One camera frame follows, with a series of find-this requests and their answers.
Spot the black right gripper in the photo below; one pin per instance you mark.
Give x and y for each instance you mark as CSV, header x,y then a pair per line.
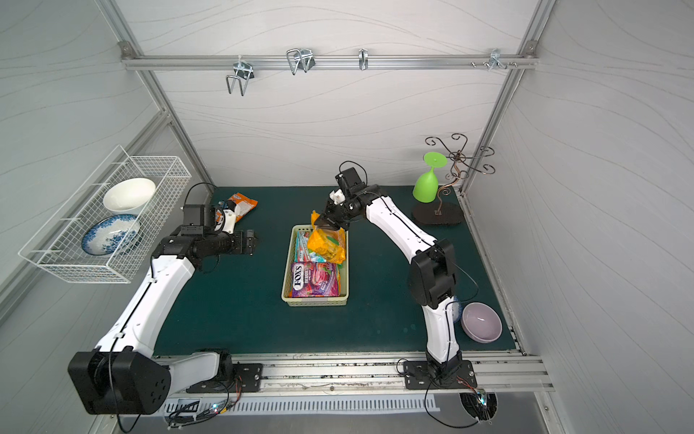
x,y
331,217

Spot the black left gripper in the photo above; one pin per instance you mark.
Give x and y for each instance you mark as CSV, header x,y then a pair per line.
x,y
238,242

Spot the orange candy bag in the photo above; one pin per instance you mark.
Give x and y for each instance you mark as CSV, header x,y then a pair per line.
x,y
238,204

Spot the yellow candy bag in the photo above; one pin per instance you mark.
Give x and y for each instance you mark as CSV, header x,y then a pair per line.
x,y
327,243

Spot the pink purple candy bag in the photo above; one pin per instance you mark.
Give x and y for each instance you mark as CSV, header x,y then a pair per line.
x,y
314,280

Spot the pale green plastic basket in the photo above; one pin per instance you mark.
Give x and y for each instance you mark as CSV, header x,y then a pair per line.
x,y
339,301

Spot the teal Fox's mint bag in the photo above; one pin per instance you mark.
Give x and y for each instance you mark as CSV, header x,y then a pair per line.
x,y
302,252

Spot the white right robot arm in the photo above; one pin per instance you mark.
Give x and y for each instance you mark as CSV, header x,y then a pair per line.
x,y
432,271

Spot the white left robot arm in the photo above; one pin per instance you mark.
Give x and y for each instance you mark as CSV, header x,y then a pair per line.
x,y
120,376

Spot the green plastic wine glass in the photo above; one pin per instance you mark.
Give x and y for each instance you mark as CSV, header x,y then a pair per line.
x,y
426,187

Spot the blue white patterned plate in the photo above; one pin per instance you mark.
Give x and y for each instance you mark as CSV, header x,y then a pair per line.
x,y
106,236

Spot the metal hook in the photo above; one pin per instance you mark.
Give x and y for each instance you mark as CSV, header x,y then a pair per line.
x,y
363,59
242,74
300,59
495,62

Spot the blue white patterned bowl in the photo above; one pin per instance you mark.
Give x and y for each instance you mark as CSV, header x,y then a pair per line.
x,y
455,308

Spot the white vent strip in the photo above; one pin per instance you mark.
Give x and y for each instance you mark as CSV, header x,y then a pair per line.
x,y
335,405

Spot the lilac bowl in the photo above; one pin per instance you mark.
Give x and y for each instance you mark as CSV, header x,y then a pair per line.
x,y
481,323

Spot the round floor port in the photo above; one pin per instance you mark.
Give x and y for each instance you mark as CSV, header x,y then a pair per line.
x,y
482,406

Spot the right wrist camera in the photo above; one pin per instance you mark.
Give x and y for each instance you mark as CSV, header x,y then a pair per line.
x,y
349,185

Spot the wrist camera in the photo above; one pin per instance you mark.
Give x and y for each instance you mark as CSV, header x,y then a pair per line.
x,y
201,219
349,185

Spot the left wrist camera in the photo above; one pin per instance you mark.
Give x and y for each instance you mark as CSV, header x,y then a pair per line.
x,y
201,219

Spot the bronze wire glass stand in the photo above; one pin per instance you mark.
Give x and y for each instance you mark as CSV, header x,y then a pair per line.
x,y
444,212

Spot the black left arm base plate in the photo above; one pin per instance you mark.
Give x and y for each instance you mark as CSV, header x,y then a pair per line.
x,y
243,377

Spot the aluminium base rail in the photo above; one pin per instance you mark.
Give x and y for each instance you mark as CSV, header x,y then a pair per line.
x,y
335,374

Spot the white wire wall basket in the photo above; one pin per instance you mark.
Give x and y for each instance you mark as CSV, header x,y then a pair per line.
x,y
56,246

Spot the aluminium top rail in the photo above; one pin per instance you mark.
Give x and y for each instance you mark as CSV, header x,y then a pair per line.
x,y
278,63

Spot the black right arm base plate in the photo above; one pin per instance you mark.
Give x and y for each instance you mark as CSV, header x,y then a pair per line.
x,y
421,375

